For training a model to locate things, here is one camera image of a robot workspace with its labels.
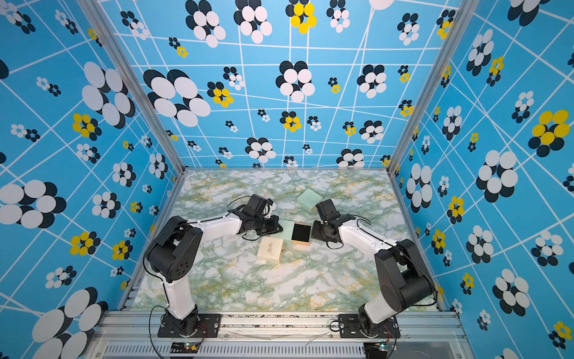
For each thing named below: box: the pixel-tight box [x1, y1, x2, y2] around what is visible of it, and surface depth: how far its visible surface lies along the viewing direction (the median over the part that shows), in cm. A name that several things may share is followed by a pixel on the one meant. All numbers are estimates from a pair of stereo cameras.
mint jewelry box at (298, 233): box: [278, 219, 312, 247], surface depth 95 cm
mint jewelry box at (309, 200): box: [296, 187, 323, 213], surface depth 107 cm
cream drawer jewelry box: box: [257, 236, 285, 264], surface depth 90 cm
